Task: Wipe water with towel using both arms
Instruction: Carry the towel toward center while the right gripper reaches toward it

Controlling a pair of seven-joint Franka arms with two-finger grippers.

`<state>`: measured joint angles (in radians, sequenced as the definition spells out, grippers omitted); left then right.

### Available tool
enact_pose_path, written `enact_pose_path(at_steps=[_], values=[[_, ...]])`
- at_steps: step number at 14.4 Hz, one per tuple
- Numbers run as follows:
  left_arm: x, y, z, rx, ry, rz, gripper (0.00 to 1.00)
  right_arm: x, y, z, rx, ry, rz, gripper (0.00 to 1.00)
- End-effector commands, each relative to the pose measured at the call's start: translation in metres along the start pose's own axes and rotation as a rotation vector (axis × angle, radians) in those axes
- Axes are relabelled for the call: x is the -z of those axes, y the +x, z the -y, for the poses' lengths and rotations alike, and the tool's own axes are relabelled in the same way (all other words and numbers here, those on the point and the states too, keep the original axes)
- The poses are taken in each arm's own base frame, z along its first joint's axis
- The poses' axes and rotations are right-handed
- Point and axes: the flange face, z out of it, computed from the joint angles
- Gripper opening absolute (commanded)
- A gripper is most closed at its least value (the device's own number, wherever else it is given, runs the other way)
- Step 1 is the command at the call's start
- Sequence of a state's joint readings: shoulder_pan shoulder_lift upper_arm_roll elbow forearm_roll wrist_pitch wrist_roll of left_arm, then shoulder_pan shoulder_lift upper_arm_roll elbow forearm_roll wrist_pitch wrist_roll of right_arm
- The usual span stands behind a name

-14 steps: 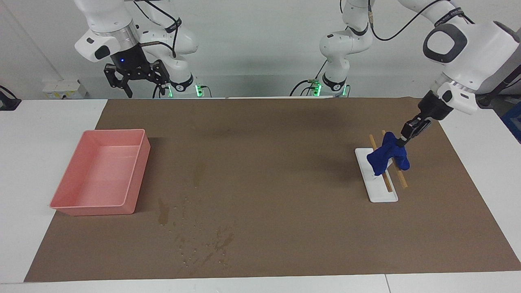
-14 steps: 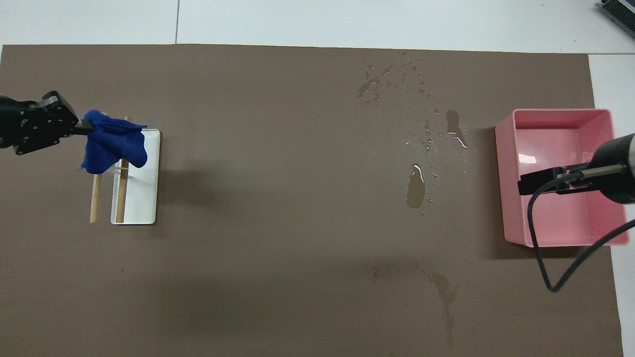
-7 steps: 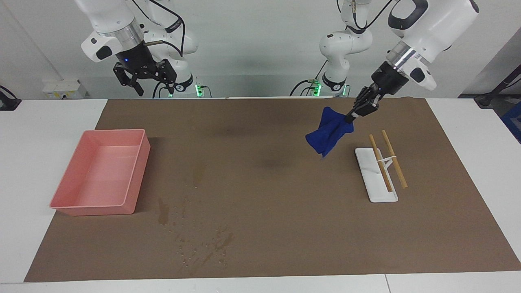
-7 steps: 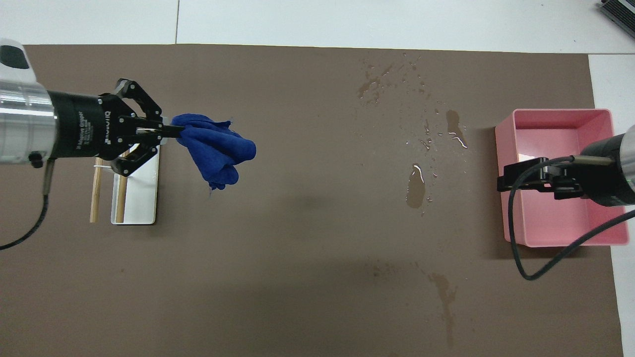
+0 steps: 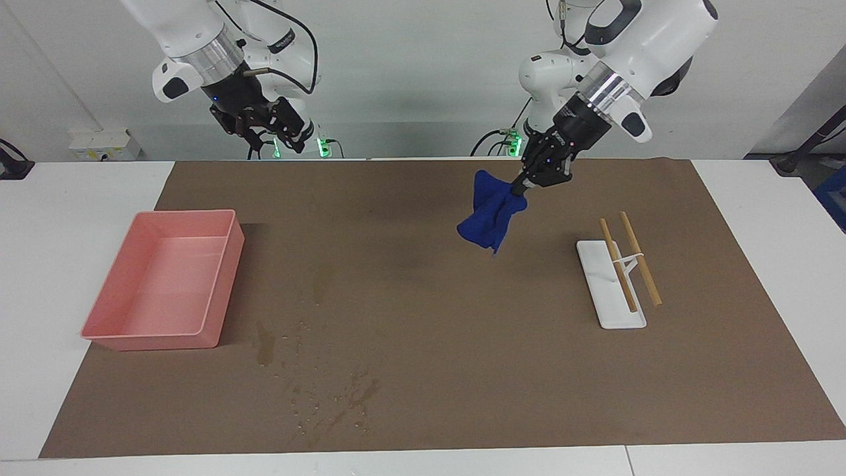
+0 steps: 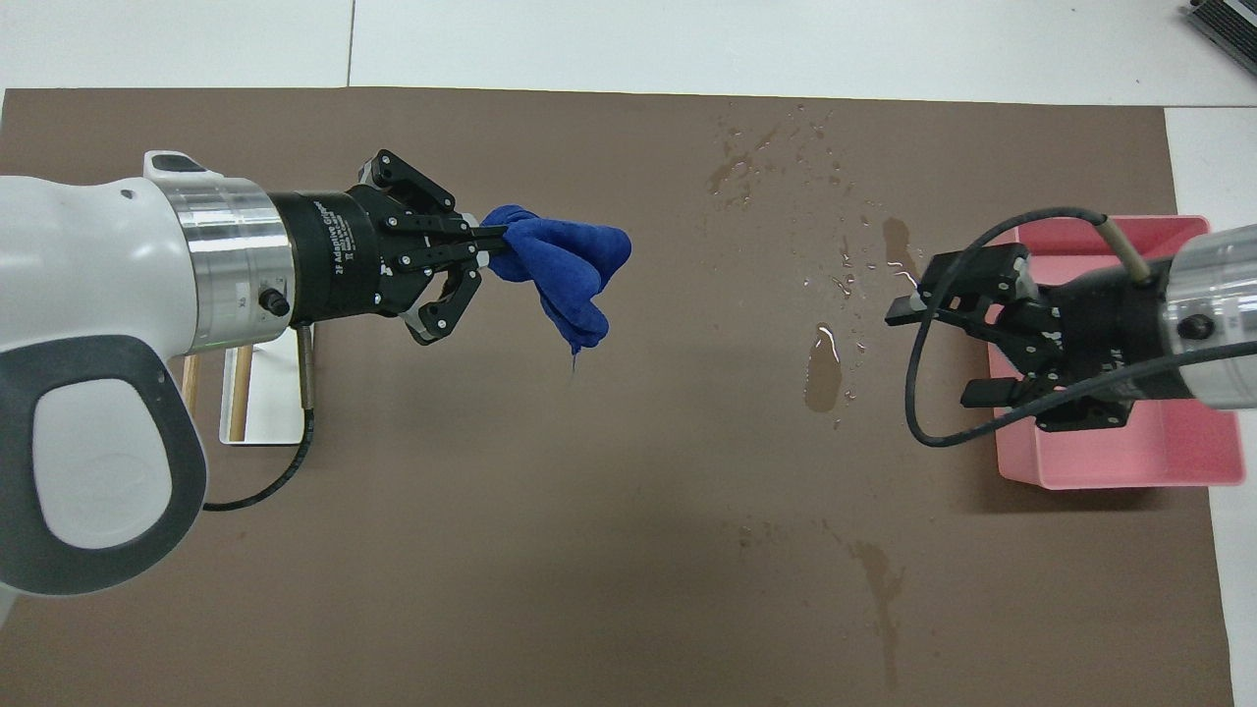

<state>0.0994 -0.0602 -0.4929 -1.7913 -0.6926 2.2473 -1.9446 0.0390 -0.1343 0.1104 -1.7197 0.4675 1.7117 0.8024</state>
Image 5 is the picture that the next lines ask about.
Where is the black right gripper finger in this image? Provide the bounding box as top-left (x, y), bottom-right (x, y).
top-left (225, 109), bottom-right (282, 147)
top-left (268, 97), bottom-right (313, 154)

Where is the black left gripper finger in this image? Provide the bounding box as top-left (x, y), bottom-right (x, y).
top-left (512, 132), bottom-right (555, 197)
top-left (525, 144), bottom-right (573, 197)

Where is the blue microfiber towel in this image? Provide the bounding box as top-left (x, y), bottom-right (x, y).
top-left (457, 170), bottom-right (528, 257)

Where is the wooden dowel rod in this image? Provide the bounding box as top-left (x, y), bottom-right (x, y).
top-left (619, 212), bottom-right (662, 307)
top-left (599, 218), bottom-right (638, 313)

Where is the white rack with wooden rods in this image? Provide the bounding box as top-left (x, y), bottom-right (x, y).
top-left (576, 239), bottom-right (647, 330)

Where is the pink plastic bin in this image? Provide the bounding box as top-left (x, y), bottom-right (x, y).
top-left (81, 210), bottom-right (245, 351)

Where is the brown table mat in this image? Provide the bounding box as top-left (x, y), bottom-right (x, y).
top-left (38, 157), bottom-right (846, 459)

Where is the black stand leg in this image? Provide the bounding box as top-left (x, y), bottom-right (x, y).
top-left (746, 106), bottom-right (846, 176)

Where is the blue crate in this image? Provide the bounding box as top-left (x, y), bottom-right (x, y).
top-left (814, 169), bottom-right (846, 232)

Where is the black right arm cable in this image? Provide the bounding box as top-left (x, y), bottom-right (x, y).
top-left (211, 0), bottom-right (319, 93)

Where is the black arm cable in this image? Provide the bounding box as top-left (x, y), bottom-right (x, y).
top-left (211, 0), bottom-right (319, 93)
top-left (545, 0), bottom-right (576, 50)

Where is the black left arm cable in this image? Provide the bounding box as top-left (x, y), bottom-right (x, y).
top-left (545, 0), bottom-right (576, 50)

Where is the white wall socket box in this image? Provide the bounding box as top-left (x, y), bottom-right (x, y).
top-left (69, 129), bottom-right (141, 161)

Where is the black clamp mount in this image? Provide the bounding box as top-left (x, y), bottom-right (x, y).
top-left (0, 139), bottom-right (35, 180)

